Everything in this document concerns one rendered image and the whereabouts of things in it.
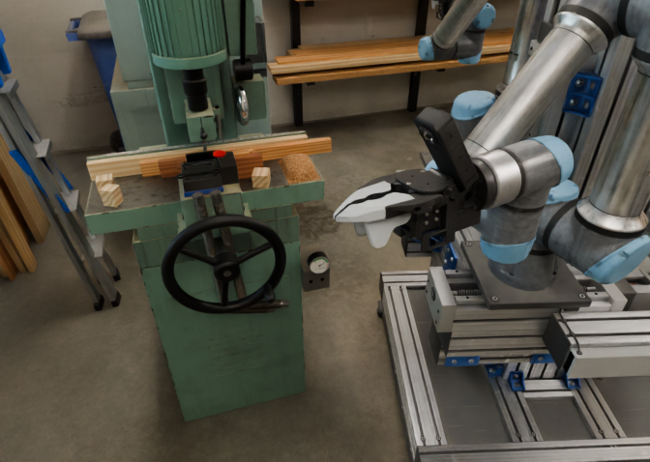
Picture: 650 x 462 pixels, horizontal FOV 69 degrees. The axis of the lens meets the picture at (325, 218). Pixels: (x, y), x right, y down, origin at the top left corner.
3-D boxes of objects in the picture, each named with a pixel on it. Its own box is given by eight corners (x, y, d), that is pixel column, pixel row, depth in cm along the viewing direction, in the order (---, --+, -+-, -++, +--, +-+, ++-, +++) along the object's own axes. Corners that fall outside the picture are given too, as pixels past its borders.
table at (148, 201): (84, 260, 108) (76, 239, 105) (98, 193, 132) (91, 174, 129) (336, 217, 122) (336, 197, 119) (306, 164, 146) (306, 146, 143)
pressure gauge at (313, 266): (309, 280, 136) (309, 259, 131) (306, 273, 139) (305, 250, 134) (330, 276, 137) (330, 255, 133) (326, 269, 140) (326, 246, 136)
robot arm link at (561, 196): (530, 213, 110) (546, 161, 102) (579, 245, 100) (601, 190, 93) (491, 227, 105) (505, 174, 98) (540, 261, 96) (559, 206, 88)
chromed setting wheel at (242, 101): (241, 133, 137) (237, 92, 130) (235, 117, 147) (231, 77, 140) (251, 131, 138) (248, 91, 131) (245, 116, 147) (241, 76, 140)
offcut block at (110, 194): (116, 207, 115) (111, 191, 113) (103, 205, 116) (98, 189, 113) (124, 200, 118) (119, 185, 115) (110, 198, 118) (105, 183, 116)
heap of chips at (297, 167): (288, 184, 124) (287, 171, 122) (278, 160, 135) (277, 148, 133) (321, 179, 127) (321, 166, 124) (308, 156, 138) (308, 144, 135)
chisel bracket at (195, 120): (192, 149, 123) (186, 118, 118) (189, 128, 134) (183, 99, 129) (220, 145, 124) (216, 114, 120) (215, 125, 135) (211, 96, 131)
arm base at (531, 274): (540, 246, 115) (550, 214, 110) (569, 290, 103) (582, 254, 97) (479, 248, 115) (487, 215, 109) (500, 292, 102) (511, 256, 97)
